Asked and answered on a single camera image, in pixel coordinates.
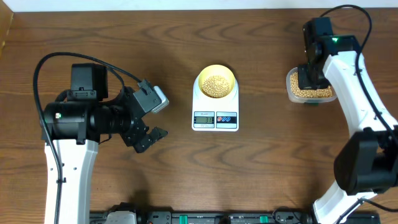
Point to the clear plastic container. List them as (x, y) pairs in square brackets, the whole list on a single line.
[(296, 99)]

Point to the soybeans in yellow bowl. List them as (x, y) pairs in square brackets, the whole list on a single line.
[(216, 86)]

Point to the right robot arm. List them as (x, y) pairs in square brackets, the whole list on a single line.
[(367, 165)]

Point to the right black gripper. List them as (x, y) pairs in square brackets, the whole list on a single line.
[(303, 81)]

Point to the yellow plastic bowl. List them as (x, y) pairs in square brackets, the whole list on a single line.
[(213, 70)]

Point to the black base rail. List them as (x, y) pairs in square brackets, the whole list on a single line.
[(130, 213)]

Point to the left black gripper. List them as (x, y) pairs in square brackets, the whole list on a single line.
[(133, 134)]

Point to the white digital kitchen scale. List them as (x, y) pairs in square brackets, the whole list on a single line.
[(215, 114)]

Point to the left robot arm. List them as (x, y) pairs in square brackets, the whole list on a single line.
[(75, 122)]

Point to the pile of soybeans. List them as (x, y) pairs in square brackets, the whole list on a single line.
[(319, 93)]

